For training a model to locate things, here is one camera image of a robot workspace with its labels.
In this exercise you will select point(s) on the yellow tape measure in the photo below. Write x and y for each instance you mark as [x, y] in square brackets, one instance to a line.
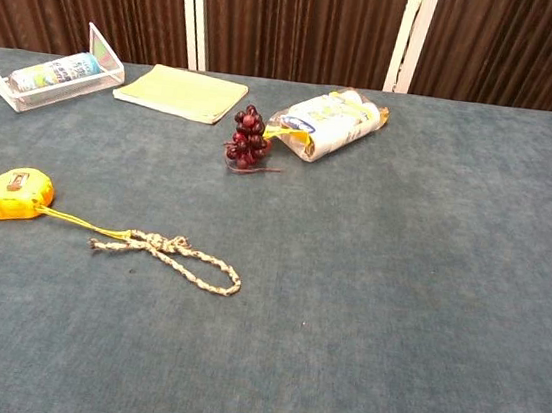
[7, 196]

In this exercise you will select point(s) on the dark red grape bunch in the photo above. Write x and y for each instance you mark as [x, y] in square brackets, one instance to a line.
[249, 138]

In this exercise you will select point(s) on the plastic bag of rolls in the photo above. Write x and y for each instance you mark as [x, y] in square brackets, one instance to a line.
[329, 122]

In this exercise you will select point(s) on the pale yellow notepad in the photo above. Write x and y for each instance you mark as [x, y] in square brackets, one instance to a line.
[181, 91]

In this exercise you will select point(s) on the brown pleated curtain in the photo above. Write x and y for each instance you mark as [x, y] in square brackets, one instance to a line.
[304, 18]

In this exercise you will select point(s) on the printed drink can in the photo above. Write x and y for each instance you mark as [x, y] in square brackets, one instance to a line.
[53, 72]

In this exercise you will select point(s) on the white screen frame post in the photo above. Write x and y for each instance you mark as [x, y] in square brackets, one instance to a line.
[410, 36]
[194, 10]

